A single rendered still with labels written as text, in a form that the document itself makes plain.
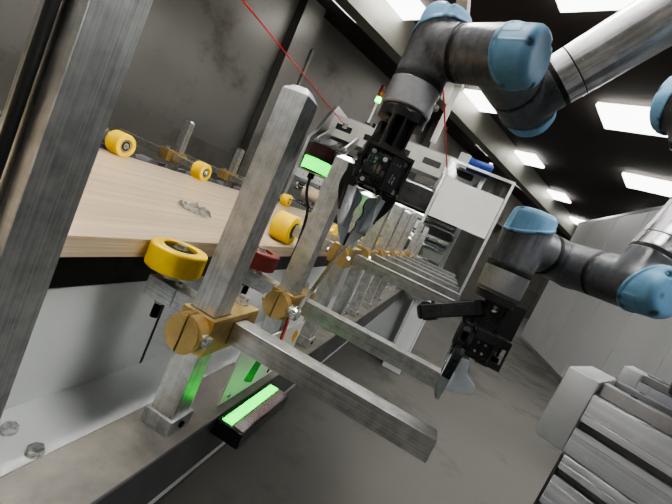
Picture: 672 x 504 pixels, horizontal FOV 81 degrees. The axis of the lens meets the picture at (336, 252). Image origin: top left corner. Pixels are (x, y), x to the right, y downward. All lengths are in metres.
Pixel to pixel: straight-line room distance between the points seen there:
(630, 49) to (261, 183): 0.50
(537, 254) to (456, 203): 2.54
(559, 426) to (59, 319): 0.66
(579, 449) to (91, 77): 0.56
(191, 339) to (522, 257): 0.51
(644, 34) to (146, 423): 0.80
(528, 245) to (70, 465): 0.66
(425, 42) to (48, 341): 0.66
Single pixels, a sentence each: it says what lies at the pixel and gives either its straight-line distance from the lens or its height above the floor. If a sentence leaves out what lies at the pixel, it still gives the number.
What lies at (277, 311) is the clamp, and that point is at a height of 0.84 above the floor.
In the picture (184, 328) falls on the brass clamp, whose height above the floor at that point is 0.85.
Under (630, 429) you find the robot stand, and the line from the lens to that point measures 0.54.
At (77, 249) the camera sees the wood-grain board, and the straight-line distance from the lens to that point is 0.55.
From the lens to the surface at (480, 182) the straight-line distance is 3.26.
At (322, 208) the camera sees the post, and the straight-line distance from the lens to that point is 0.71.
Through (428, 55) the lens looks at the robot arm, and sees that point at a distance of 0.61.
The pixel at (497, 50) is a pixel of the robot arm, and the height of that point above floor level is 1.30.
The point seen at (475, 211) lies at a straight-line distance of 3.22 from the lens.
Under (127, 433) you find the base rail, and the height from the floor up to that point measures 0.70.
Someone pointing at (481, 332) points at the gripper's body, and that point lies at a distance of 0.70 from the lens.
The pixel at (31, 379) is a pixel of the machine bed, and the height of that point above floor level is 0.66.
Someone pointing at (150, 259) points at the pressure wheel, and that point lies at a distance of 0.58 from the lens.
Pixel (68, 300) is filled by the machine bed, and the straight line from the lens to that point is 0.66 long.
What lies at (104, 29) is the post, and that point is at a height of 1.09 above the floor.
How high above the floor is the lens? 1.05
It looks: 6 degrees down
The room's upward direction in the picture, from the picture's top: 24 degrees clockwise
